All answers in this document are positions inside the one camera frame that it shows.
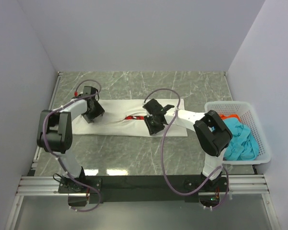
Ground white red-print t-shirt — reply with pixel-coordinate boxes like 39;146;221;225
71;98;188;138

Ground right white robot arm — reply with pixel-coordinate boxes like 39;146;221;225
143;99;233;191

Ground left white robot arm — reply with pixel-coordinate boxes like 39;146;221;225
36;86;105;193

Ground orange t-shirt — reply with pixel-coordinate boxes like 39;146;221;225
219;114;240;121

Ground blue t-shirt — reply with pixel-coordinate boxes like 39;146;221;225
224;117;259;161

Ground white plastic laundry basket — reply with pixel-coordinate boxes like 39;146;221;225
204;101;271;165

